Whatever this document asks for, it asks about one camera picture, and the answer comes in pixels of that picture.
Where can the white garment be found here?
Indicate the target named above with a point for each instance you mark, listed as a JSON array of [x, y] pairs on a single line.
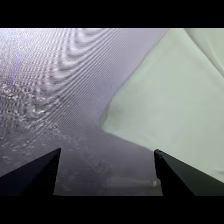
[[173, 100]]

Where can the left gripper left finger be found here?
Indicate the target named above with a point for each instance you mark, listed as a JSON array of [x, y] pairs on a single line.
[[36, 176]]

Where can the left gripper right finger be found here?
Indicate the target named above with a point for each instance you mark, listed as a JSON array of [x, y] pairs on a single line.
[[181, 178]]

